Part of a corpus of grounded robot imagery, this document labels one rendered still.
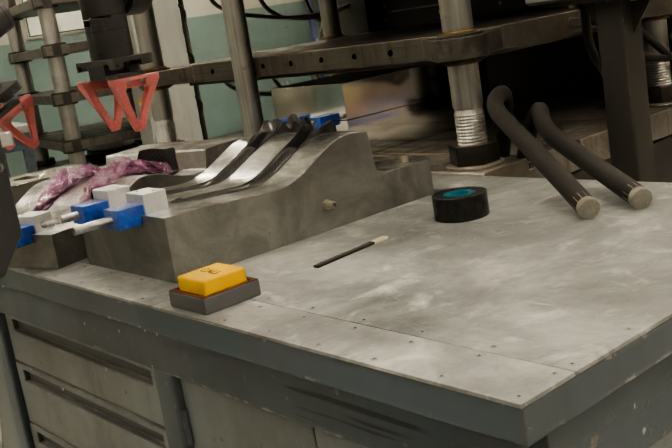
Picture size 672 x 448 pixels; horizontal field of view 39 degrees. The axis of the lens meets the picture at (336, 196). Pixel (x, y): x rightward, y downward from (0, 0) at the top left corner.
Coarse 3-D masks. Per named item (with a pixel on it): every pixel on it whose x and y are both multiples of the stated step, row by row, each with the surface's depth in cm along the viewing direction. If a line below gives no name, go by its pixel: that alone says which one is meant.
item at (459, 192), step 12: (444, 192) 137; (456, 192) 137; (468, 192) 136; (480, 192) 133; (444, 204) 133; (456, 204) 132; (468, 204) 132; (480, 204) 132; (444, 216) 133; (456, 216) 132; (468, 216) 132; (480, 216) 133
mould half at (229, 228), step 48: (240, 144) 157; (336, 144) 140; (192, 192) 141; (240, 192) 135; (288, 192) 135; (336, 192) 141; (384, 192) 147; (432, 192) 154; (96, 240) 139; (144, 240) 128; (192, 240) 125; (240, 240) 130; (288, 240) 135
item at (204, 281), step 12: (216, 264) 115; (180, 276) 112; (192, 276) 111; (204, 276) 110; (216, 276) 109; (228, 276) 110; (240, 276) 111; (180, 288) 113; (192, 288) 110; (204, 288) 108; (216, 288) 109
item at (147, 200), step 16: (128, 192) 130; (144, 192) 128; (160, 192) 128; (112, 208) 127; (128, 208) 126; (144, 208) 127; (160, 208) 128; (80, 224) 124; (96, 224) 124; (112, 224) 126; (128, 224) 126
